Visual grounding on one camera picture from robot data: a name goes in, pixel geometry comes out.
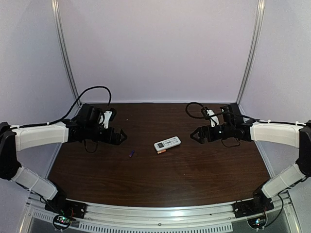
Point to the left aluminium frame post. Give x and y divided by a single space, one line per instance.
63 47

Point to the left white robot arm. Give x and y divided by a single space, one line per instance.
90 123

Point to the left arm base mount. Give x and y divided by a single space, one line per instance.
69 208

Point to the aluminium front rail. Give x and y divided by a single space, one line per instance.
215 218

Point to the aluminium frame post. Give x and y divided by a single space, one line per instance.
63 47
253 48

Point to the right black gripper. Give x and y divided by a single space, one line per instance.
202 133

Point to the white remote control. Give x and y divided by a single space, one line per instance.
167 143

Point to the right aluminium frame post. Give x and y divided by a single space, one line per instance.
253 48

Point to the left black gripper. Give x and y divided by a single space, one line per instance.
115 135

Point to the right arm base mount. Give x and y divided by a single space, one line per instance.
258 204

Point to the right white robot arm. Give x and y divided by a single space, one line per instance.
230 123

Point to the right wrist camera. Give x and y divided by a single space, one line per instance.
208 114

